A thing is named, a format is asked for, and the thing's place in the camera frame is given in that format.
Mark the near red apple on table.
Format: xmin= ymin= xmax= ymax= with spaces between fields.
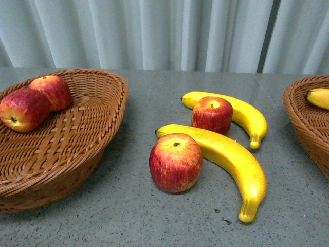
xmin=149 ymin=133 xmax=203 ymax=193

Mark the red apple on table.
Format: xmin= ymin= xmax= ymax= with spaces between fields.
xmin=149 ymin=133 xmax=203 ymax=193
xmin=191 ymin=96 xmax=233 ymax=135

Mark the far red apple on table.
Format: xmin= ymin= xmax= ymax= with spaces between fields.
xmin=191 ymin=96 xmax=233 ymax=135

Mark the near yellow banana on table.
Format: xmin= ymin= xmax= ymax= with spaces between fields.
xmin=155 ymin=123 xmax=267 ymax=223

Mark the yellow banana on table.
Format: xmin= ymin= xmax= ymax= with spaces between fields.
xmin=155 ymin=123 xmax=267 ymax=223
xmin=181 ymin=91 xmax=268 ymax=150

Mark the far yellow banana on table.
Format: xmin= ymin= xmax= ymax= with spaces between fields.
xmin=181 ymin=91 xmax=268 ymax=150

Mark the rear red apple in basket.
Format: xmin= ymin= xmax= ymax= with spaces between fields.
xmin=29 ymin=75 xmax=73 ymax=112

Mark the red apple in basket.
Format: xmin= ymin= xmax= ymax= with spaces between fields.
xmin=1 ymin=87 xmax=50 ymax=133
xmin=29 ymin=75 xmax=73 ymax=112

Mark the left brown wicker basket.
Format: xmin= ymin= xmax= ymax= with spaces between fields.
xmin=1 ymin=68 xmax=129 ymax=214

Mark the brown wicker basket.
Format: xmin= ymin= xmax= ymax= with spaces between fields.
xmin=283 ymin=75 xmax=328 ymax=177
xmin=1 ymin=68 xmax=129 ymax=214

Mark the front red apple in basket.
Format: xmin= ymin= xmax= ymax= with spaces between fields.
xmin=1 ymin=87 xmax=50 ymax=133

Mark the right brown wicker basket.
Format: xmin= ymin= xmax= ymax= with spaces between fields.
xmin=283 ymin=75 xmax=328 ymax=177

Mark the grey pleated curtain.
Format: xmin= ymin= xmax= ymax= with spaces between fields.
xmin=1 ymin=1 xmax=328 ymax=74

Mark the rear yellow banana in basket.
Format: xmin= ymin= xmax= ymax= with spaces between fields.
xmin=305 ymin=88 xmax=329 ymax=110

